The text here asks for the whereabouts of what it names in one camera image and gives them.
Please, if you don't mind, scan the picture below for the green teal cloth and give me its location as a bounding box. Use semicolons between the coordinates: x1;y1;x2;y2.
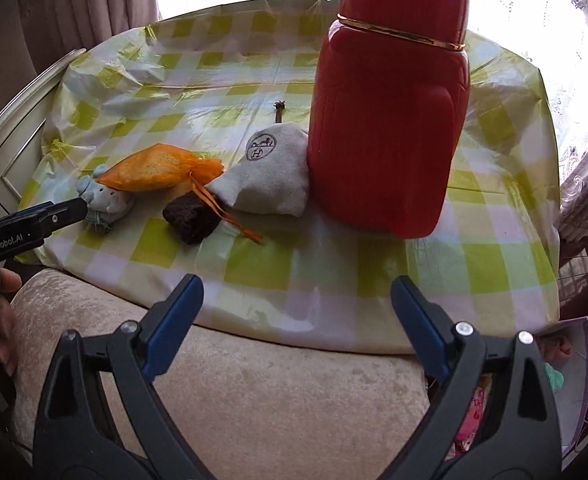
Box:
544;362;565;393

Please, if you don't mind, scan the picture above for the beige velvet cushion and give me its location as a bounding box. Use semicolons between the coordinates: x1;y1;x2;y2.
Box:
11;270;428;479

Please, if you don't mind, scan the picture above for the light blue plush toy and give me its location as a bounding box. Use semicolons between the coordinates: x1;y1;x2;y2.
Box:
76;164;136;233

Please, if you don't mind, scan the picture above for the dark red knit hat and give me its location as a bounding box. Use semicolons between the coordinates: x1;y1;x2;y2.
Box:
536;332;572;365

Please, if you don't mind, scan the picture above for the purple white cardboard box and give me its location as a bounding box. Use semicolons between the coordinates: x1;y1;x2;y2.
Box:
536;316;588;457

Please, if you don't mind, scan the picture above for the mauve curtain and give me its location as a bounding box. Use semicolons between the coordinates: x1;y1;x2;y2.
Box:
17;0;159;73

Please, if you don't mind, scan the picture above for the dark brown knit item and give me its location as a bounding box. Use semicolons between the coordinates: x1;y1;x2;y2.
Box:
163;192;221;246

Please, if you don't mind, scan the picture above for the grey drawstring pouch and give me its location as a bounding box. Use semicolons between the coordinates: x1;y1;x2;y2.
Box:
206;101;309;218

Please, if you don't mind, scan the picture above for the cream cabinet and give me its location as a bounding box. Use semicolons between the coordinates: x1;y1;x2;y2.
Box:
0;49;85;217

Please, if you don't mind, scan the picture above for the green checkered plastic tablecloth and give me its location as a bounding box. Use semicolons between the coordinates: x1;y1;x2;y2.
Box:
15;0;563;356

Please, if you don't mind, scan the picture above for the pink patterned cloth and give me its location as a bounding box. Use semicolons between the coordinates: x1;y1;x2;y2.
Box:
446;374;492;460

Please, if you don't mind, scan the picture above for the orange organza pouch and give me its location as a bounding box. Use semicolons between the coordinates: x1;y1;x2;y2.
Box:
96;143;262;244

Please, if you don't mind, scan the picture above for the person left hand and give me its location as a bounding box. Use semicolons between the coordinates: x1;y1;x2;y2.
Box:
0;268;22;377

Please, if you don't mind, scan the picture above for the red thermos jug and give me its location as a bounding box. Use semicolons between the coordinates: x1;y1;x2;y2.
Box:
307;0;470;238

